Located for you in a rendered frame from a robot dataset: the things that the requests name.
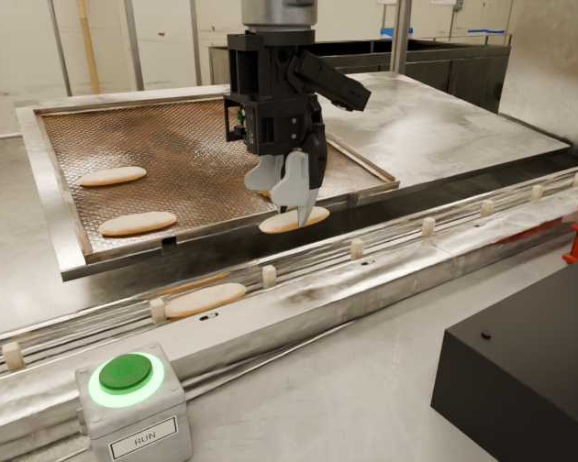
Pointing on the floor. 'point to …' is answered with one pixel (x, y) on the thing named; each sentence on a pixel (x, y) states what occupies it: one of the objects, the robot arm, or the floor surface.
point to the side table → (361, 382)
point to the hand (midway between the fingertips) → (295, 208)
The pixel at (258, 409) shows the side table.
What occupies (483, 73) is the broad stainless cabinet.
